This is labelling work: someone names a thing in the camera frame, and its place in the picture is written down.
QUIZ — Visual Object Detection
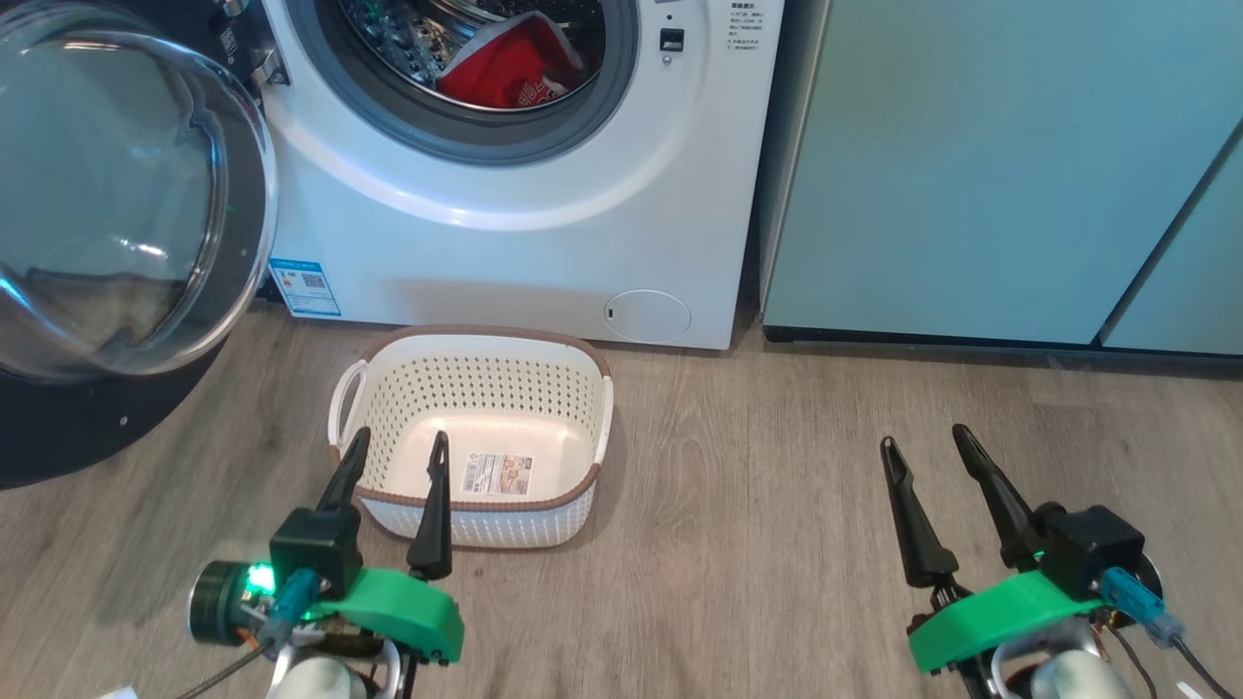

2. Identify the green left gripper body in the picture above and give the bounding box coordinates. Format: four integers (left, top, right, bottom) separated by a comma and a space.
188, 560, 465, 667

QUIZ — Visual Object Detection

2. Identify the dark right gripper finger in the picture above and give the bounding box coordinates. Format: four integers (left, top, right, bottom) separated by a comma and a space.
952, 424, 1040, 569
880, 436, 960, 588

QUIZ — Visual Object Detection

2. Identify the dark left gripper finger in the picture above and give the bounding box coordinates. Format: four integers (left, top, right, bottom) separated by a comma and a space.
316, 427, 372, 514
406, 431, 454, 582

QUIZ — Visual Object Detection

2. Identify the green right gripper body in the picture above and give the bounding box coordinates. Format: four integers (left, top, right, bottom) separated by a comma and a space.
908, 571, 1108, 699

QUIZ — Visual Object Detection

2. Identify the washing machine glass door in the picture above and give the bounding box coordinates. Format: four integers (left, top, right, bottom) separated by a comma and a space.
0, 0, 280, 489

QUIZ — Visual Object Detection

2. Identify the red garment with white print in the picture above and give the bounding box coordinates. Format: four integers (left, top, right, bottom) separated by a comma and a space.
437, 37, 574, 110

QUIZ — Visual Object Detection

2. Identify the white front-load washing machine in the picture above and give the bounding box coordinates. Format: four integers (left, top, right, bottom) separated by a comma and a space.
209, 0, 786, 350

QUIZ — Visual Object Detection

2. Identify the light blue cabinet panel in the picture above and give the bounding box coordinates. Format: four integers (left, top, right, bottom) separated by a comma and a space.
1100, 131, 1243, 355

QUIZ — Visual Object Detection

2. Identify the metal door hinge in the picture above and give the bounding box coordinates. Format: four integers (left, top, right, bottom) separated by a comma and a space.
216, 0, 290, 86

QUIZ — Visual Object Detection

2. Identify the steel washer drum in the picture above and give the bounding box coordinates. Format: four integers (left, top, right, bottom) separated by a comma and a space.
340, 0, 608, 108

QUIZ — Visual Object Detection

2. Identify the basket bottom product label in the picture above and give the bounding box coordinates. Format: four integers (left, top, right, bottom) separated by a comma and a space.
461, 451, 535, 498

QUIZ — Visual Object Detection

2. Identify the white perforated laundry basket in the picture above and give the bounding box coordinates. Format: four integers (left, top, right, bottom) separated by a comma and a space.
327, 325, 615, 549

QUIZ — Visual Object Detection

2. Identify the blue energy label sticker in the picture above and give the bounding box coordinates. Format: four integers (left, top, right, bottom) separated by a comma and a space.
269, 257, 343, 318

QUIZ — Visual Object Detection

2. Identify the round white filter cover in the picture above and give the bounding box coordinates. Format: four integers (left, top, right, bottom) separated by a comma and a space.
603, 289, 692, 344

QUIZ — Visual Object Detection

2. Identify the pale green cabinet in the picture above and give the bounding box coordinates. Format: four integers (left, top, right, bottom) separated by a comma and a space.
759, 0, 1243, 346

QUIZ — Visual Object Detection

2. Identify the black text instruction sticker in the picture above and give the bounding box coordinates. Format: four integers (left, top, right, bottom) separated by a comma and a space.
728, 0, 775, 51

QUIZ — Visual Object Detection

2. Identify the grey cable with blue plug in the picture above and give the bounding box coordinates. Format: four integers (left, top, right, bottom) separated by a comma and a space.
175, 568, 321, 699

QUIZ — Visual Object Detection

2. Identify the black cable with blue plug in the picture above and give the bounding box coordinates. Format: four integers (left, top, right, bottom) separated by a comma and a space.
1099, 568, 1239, 699

